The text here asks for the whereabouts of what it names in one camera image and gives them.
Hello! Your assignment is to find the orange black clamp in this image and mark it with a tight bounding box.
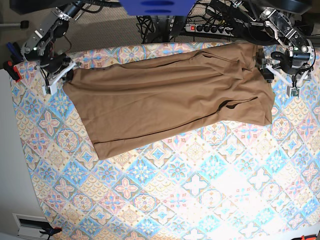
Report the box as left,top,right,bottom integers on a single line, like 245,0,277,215
39,227,62,238

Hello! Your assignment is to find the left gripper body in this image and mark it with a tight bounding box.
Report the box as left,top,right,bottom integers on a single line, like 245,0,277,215
259,48,314,76

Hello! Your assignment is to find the blue mount plate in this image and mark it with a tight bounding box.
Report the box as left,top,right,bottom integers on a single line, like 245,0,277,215
119,0,196,16

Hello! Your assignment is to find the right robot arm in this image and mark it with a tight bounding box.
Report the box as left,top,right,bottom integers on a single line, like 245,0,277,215
21,0,85,85

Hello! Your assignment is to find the blue handled clamp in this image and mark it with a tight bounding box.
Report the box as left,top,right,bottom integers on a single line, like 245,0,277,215
6,42,25,64

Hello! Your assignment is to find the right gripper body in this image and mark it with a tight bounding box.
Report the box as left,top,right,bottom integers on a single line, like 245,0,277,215
38,56,72,80

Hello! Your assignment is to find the white power strip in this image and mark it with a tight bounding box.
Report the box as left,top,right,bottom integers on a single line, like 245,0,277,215
184,23,234,37

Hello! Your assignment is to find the white floor vent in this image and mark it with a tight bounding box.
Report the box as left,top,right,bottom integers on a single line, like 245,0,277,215
12,213,50,240

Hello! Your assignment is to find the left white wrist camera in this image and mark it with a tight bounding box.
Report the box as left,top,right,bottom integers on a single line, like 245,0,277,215
265,63,311,97

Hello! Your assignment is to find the red black clamp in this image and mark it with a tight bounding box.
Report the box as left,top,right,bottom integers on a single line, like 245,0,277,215
6,61,22,82

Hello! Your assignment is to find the brown t-shirt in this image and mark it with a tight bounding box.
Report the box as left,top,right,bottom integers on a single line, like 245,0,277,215
63,43,275,160

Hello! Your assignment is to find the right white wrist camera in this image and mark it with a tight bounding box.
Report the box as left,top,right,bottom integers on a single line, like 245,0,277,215
42,60,79,96

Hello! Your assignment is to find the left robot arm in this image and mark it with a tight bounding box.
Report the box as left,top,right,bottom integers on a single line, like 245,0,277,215
232,0,316,88

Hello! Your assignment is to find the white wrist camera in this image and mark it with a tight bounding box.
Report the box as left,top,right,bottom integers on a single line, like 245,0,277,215
265,63,311,97
42,60,79,96

